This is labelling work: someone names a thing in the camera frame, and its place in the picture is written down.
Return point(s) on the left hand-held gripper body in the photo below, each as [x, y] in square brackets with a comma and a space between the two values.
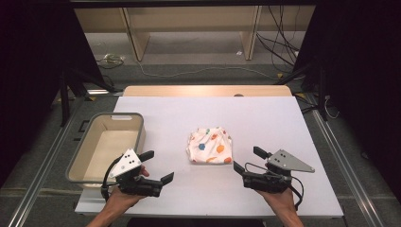
[126, 164]

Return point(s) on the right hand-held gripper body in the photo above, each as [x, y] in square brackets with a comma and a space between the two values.
[268, 183]

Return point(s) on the beige basket with grey rim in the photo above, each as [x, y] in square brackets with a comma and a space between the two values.
[104, 148]

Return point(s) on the white shorts with coloured dots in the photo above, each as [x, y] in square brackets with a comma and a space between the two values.
[209, 146]

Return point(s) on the person's right hand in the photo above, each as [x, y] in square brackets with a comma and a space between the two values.
[279, 200]

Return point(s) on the person's left hand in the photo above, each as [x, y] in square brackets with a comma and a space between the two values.
[123, 200]

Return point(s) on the person's dark clothing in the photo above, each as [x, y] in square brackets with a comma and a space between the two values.
[195, 222]

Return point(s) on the white board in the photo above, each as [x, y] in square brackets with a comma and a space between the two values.
[201, 113]

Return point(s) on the light wooden table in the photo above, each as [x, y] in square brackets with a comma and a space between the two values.
[189, 90]

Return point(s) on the black metal stand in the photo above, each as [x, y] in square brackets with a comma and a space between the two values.
[64, 94]
[321, 91]

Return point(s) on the black curtain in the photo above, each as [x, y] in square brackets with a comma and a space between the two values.
[362, 78]
[28, 78]

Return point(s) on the beige wooden desk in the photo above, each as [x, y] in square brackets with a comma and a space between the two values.
[189, 19]

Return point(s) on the aluminium floor rail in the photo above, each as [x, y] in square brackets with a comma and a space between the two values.
[41, 170]
[346, 167]

